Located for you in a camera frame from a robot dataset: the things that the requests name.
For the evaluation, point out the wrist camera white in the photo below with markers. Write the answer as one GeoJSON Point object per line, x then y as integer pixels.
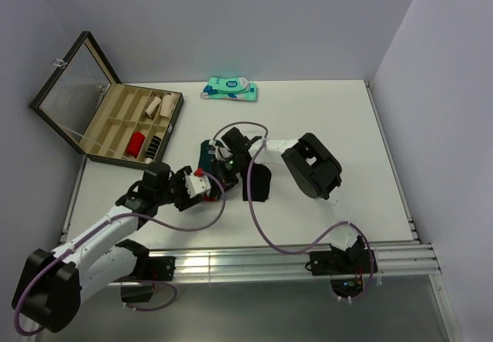
{"type": "Point", "coordinates": [197, 183]}
{"type": "Point", "coordinates": [218, 150]}

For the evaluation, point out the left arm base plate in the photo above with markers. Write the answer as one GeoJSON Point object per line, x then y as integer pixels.
{"type": "Point", "coordinates": [154, 268]}

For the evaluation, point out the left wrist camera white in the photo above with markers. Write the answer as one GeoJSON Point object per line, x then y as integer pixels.
{"type": "Point", "coordinates": [197, 183]}

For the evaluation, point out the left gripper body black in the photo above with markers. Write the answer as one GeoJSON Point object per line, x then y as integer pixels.
{"type": "Point", "coordinates": [179, 194]}

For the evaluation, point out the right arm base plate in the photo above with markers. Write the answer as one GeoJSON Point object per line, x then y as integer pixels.
{"type": "Point", "coordinates": [322, 263]}

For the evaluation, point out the red rolled sock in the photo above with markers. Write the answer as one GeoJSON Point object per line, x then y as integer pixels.
{"type": "Point", "coordinates": [135, 144]}

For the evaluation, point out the beige rolled sock right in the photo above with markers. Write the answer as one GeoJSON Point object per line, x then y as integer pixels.
{"type": "Point", "coordinates": [168, 104]}

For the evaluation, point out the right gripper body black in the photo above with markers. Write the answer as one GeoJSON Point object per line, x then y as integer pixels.
{"type": "Point", "coordinates": [227, 170]}

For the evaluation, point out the aluminium frame rail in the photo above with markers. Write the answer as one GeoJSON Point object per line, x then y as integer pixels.
{"type": "Point", "coordinates": [265, 264]}

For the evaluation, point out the mint green folded socks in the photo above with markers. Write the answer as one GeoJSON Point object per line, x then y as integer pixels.
{"type": "Point", "coordinates": [235, 89]}

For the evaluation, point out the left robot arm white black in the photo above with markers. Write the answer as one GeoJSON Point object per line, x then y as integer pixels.
{"type": "Point", "coordinates": [54, 284]}

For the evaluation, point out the beige rolled sock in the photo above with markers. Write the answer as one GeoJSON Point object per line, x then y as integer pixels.
{"type": "Point", "coordinates": [168, 104]}
{"type": "Point", "coordinates": [152, 108]}

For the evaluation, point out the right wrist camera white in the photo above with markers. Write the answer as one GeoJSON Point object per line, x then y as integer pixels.
{"type": "Point", "coordinates": [218, 150]}

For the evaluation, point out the dark green patterned sock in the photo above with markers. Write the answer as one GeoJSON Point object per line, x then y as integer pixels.
{"type": "Point", "coordinates": [208, 163]}

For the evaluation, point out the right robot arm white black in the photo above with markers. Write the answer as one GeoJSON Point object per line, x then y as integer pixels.
{"type": "Point", "coordinates": [316, 172]}

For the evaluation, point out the beige rolled sock left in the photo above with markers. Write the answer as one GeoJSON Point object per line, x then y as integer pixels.
{"type": "Point", "coordinates": [152, 108]}

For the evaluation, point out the black white striped rolled sock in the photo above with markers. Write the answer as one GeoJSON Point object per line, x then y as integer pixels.
{"type": "Point", "coordinates": [152, 149]}

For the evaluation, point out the black wooden organizer box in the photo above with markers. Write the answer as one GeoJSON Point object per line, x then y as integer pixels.
{"type": "Point", "coordinates": [86, 103]}

